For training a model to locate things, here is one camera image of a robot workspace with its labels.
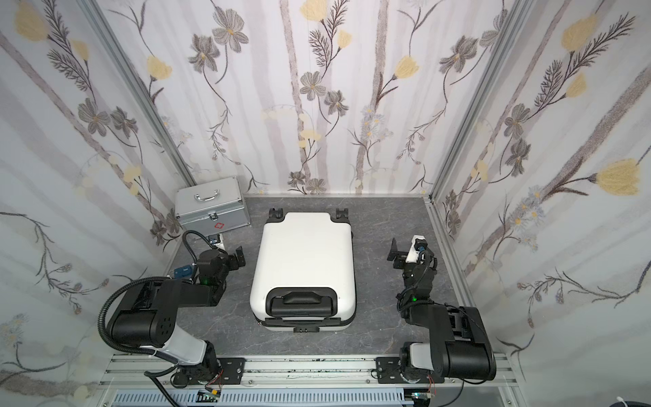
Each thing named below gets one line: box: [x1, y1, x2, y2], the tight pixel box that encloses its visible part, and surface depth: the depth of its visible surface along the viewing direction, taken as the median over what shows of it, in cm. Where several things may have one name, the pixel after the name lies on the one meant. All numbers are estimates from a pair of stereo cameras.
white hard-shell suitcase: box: [249, 207, 357, 334], surface depth 76 cm
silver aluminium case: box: [175, 176, 251, 239], surface depth 101 cm
